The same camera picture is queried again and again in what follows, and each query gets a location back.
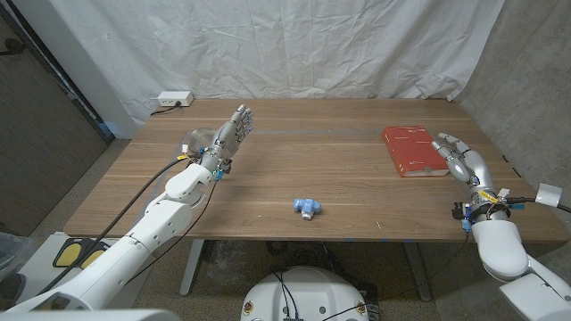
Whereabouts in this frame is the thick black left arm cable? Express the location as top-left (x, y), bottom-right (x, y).
top-left (37, 156), bottom-right (196, 295)

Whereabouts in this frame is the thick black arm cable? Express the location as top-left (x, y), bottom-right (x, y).
top-left (37, 156), bottom-right (196, 295)
top-left (506, 195), bottom-right (571, 214)

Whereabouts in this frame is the blue toy camera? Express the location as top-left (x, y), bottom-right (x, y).
top-left (293, 198), bottom-right (322, 220)

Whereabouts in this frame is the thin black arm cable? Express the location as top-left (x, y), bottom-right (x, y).
top-left (320, 231), bottom-right (470, 321)
top-left (127, 177), bottom-right (219, 284)

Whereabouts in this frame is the white pedal base plate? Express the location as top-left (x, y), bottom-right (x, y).
top-left (20, 231), bottom-right (126, 282)

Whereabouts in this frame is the grey metal table leg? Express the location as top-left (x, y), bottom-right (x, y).
top-left (179, 239), bottom-right (205, 297)
top-left (401, 242), bottom-right (433, 302)

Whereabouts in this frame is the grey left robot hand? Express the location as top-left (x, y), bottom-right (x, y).
top-left (198, 104), bottom-right (254, 173)

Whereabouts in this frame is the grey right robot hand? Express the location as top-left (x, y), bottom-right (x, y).
top-left (431, 132), bottom-right (498, 198)

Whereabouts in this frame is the white tape tag on cable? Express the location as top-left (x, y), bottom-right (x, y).
top-left (534, 183), bottom-right (564, 208)

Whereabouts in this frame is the clear plastic cup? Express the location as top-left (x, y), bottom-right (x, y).
top-left (189, 128), bottom-right (220, 152)

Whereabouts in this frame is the red notebook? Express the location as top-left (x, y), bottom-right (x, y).
top-left (381, 125), bottom-right (451, 178)

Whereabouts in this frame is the black power strip cord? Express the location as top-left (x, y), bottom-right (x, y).
top-left (149, 102), bottom-right (182, 117)

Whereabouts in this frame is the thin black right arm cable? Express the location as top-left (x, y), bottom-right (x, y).
top-left (320, 231), bottom-right (470, 321)

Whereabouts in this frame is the yellow black foot pedal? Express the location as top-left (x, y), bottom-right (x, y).
top-left (52, 238), bottom-right (86, 268)
top-left (79, 247), bottom-right (111, 270)

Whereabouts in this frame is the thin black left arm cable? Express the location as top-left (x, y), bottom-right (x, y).
top-left (127, 177), bottom-right (219, 284)

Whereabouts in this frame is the white wrinkled backdrop sheet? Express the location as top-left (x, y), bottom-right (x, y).
top-left (47, 0), bottom-right (508, 128)

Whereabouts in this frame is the grey plastic bin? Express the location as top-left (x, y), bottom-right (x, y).
top-left (0, 232), bottom-right (37, 280)

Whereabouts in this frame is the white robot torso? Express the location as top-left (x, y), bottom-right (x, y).
top-left (240, 266), bottom-right (370, 321)

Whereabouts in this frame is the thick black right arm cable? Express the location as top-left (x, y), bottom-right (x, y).
top-left (506, 195), bottom-right (571, 214)

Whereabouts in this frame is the white power strip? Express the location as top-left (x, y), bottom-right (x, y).
top-left (157, 90), bottom-right (194, 108)

